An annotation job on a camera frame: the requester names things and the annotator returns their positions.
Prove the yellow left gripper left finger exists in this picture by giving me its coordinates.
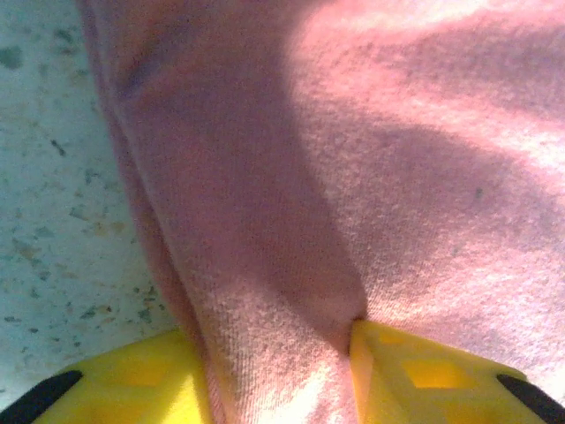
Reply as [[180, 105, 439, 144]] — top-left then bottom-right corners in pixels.
[[0, 329, 215, 424]]

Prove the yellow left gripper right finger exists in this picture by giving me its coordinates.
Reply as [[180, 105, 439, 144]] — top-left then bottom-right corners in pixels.
[[350, 318, 565, 424]]

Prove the pink t-shirt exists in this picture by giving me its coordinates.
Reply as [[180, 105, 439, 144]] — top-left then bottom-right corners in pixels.
[[74, 0, 565, 424]]

